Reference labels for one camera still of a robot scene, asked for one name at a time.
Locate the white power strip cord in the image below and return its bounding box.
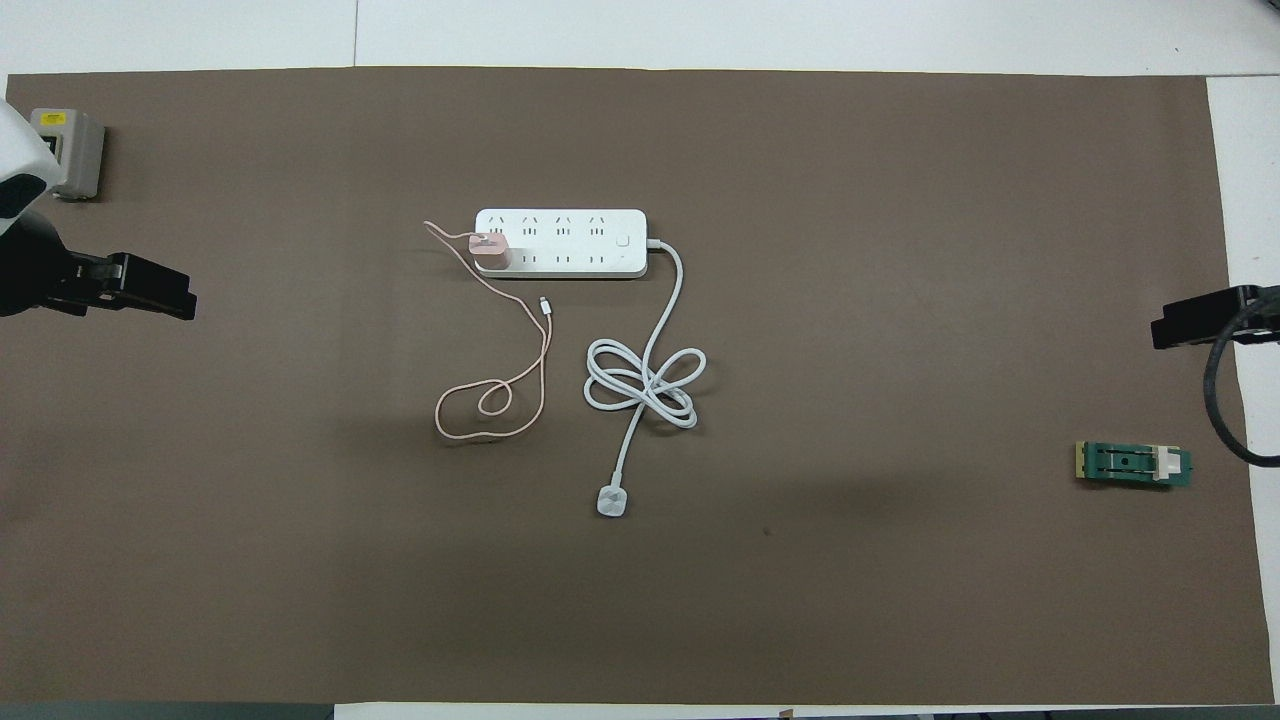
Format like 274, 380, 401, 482
584, 238, 708, 518

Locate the grey on-off switch box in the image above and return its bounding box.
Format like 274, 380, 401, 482
28, 108, 106, 202

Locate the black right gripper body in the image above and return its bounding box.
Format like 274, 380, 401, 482
1240, 285, 1280, 346

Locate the white power strip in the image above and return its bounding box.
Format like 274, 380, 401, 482
474, 208, 648, 280

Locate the pink charging cable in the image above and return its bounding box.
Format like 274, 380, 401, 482
423, 220, 554, 441

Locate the green circuit board module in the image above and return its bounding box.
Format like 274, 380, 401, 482
1075, 441, 1194, 491

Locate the brown table mat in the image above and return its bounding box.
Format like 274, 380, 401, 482
0, 67, 1276, 706

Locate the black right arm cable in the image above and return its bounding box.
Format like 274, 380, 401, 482
1204, 298, 1280, 468

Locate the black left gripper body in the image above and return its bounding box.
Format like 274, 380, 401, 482
0, 205, 119, 319

